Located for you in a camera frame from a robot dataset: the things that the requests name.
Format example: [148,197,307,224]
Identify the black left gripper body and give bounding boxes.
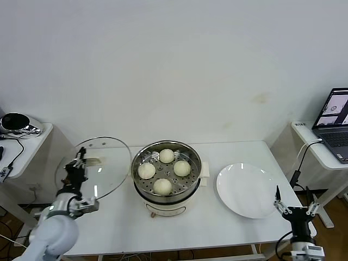
[64,160,89,191]

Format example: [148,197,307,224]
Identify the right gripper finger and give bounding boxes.
[273,185,291,217]
[306,186,319,217]

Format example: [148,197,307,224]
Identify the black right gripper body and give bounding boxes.
[285,206,316,237]

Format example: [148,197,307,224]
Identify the glass lid cream handle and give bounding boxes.
[55,136,132,203]

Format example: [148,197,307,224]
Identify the white steamed baozi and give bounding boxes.
[153,178,173,196]
[173,160,191,177]
[159,148,175,164]
[138,163,156,180]

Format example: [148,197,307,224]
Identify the perforated steel steamer basket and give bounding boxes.
[132,140,203,201]

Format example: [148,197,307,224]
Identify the white round plate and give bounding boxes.
[216,162,282,220]

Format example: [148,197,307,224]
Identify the white side table black feet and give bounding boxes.
[0,122,55,234]

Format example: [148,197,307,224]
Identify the white side table white legs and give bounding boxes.
[291,121,348,229]

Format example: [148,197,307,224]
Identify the small black logo device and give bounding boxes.
[0,165,14,183]

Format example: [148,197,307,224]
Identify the shiny chrome helmet device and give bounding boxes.
[1,112,45,139]

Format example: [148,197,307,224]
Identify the grey open laptop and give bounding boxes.
[312,87,348,165]

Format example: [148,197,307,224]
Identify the cream electric cooker pot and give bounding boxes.
[123,161,212,218]

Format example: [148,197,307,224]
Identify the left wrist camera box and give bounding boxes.
[76,197,99,215]

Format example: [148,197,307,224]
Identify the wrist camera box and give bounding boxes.
[76,197,99,215]
[292,244,326,261]

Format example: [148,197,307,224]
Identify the black cable with adapter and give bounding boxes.
[289,140,324,207]

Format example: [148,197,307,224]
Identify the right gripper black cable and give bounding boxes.
[275,231,294,259]

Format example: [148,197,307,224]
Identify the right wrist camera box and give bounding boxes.
[292,244,326,261]

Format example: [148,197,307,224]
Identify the thin black desk cable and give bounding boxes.
[0,135,27,167]

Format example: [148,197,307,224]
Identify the white laptop cable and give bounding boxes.
[297,138,324,164]

